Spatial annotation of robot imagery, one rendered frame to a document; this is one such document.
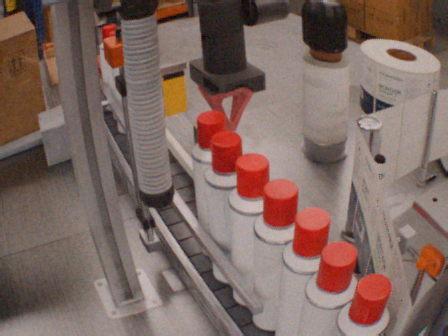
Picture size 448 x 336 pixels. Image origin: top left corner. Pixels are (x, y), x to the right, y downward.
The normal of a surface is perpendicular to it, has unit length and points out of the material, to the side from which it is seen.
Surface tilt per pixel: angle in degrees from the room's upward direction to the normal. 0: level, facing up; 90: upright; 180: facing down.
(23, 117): 90
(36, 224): 0
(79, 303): 0
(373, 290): 3
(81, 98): 90
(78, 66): 90
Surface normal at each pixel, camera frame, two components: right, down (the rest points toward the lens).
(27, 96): 0.51, 0.46
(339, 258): -0.04, -0.85
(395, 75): -0.53, 0.50
